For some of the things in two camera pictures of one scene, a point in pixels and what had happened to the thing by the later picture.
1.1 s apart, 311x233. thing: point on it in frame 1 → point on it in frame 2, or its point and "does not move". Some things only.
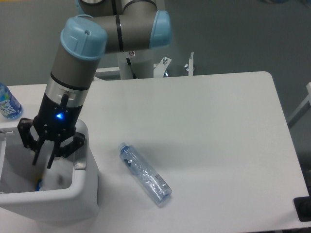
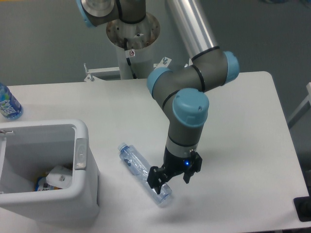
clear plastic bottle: (152, 182) does not move
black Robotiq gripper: (54, 122) → (174, 164)
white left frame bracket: (107, 74) does not move
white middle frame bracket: (160, 68) does not move
